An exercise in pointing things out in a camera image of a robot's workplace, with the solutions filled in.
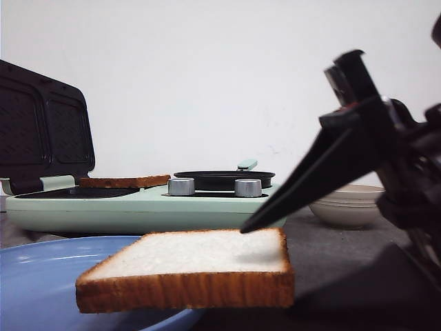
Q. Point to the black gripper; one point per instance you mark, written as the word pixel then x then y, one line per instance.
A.
pixel 379 135

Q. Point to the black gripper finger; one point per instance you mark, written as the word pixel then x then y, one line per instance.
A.
pixel 397 291

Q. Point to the beige ceramic bowl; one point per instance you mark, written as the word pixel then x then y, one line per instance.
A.
pixel 351 206

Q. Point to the white bread slice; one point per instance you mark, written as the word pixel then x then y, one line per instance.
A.
pixel 129 182
pixel 192 269

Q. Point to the breakfast maker hinged lid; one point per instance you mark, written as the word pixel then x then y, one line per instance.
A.
pixel 45 130

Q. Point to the mint green breakfast maker base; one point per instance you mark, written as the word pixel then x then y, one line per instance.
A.
pixel 58 205

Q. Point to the right silver control knob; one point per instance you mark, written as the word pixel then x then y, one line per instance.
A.
pixel 248 188

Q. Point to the silver control knob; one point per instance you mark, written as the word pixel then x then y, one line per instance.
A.
pixel 181 187
pixel 248 188

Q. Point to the small black frying pan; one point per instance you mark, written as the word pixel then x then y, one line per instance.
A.
pixel 224 180

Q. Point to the left silver control knob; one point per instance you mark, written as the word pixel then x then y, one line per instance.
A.
pixel 181 187

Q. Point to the blue plate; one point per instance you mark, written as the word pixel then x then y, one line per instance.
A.
pixel 38 289

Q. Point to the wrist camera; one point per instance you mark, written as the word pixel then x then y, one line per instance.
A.
pixel 350 79

